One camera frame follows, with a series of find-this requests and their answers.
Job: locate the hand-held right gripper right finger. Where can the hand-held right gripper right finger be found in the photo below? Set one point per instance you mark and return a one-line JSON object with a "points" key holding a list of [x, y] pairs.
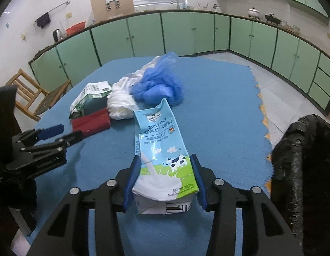
{"points": [[198, 176]]}

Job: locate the light blue milk carton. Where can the light blue milk carton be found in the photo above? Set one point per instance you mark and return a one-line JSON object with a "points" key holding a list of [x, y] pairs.
{"points": [[162, 149]]}

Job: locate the black-lined trash bin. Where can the black-lined trash bin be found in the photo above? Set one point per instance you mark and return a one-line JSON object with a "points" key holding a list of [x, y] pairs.
{"points": [[300, 165]]}

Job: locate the red packet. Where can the red packet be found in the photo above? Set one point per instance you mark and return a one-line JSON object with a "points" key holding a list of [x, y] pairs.
{"points": [[93, 122]]}

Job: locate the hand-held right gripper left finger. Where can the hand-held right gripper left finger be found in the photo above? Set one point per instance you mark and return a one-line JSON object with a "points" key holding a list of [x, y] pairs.
{"points": [[133, 182]]}

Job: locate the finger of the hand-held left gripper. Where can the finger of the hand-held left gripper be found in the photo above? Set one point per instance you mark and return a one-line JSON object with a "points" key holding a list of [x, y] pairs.
{"points": [[71, 138], [51, 130]]}

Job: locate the green lower kitchen cabinets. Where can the green lower kitchen cabinets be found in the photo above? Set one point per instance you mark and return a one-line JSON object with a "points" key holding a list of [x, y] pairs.
{"points": [[180, 34]]}

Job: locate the blue scalloped felt mat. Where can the blue scalloped felt mat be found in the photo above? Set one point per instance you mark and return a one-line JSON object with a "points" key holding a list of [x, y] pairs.
{"points": [[220, 112]]}

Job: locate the metal towel bar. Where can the metal towel bar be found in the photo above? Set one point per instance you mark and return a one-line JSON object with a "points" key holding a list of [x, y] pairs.
{"points": [[58, 6]]}

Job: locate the green and white carton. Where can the green and white carton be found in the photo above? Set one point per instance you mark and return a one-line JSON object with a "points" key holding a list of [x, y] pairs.
{"points": [[93, 89]]}

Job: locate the dark hanging towel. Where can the dark hanging towel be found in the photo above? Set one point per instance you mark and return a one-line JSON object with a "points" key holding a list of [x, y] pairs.
{"points": [[43, 20]]}

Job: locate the red plastic basin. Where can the red plastic basin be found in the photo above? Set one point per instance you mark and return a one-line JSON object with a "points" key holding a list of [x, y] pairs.
{"points": [[75, 28]]}

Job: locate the black wok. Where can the black wok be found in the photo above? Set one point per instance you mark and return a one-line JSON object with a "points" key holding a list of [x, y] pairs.
{"points": [[272, 19]]}

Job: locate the wooden chair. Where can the wooden chair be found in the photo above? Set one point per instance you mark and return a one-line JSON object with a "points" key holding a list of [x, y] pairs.
{"points": [[23, 85]]}

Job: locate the brown cardboard sheet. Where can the brown cardboard sheet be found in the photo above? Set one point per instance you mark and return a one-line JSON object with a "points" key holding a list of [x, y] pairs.
{"points": [[99, 10]]}

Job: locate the white plastic bag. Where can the white plastic bag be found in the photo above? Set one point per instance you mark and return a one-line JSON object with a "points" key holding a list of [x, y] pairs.
{"points": [[119, 98]]}

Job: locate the white cooking pot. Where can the white cooking pot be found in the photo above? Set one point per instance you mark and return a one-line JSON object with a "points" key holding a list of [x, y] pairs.
{"points": [[253, 13]]}

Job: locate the blue plastic bag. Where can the blue plastic bag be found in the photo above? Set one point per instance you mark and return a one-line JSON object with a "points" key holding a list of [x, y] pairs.
{"points": [[157, 85]]}

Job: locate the utensil holder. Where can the utensil holder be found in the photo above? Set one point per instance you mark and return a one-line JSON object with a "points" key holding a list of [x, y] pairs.
{"points": [[202, 6]]}

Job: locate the metal electric kettle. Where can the metal electric kettle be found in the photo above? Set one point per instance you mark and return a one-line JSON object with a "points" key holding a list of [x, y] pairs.
{"points": [[57, 35]]}

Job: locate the wooden table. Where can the wooden table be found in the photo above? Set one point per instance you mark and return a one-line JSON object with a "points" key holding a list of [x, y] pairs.
{"points": [[264, 112]]}

